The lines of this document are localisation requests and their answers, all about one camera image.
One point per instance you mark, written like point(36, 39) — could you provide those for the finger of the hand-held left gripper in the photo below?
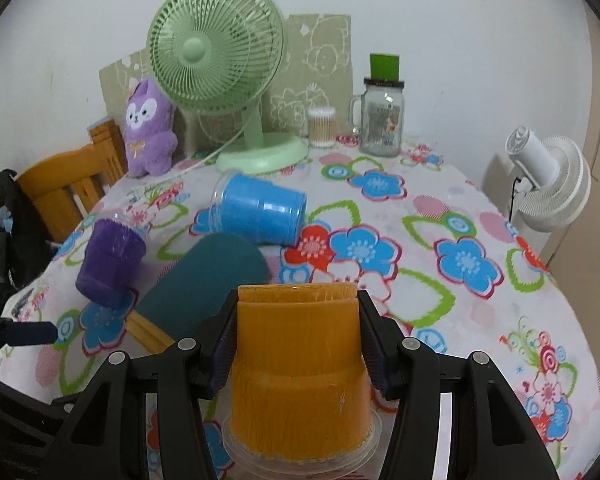
point(30, 333)

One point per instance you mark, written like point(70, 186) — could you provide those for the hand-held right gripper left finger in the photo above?
point(222, 355)

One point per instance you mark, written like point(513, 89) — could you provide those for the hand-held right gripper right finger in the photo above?
point(372, 355)

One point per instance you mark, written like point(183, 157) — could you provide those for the orange cup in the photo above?
point(300, 360)

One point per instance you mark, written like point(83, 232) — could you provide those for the dark teal cup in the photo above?
point(205, 280)

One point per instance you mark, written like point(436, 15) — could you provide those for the purple cup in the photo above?
point(110, 260)

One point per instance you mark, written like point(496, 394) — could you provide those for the blue cup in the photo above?
point(262, 210)

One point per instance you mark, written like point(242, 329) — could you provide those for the wooden chair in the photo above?
point(152, 332)
point(75, 175)

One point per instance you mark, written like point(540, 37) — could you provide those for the black bag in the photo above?
point(15, 230)

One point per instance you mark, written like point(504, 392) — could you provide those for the floral tablecloth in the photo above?
point(430, 240)

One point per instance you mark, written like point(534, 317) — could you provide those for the cotton swab container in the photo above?
point(321, 127)

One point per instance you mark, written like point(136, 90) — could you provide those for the purple plush toy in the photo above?
point(147, 130)

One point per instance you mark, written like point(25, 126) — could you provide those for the glass mug jar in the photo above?
point(382, 120)

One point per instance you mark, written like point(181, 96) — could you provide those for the white circulator fan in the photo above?
point(555, 180)

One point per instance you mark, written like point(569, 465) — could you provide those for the small green box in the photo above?
point(385, 66)

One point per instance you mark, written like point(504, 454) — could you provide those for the green desk fan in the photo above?
point(215, 45)

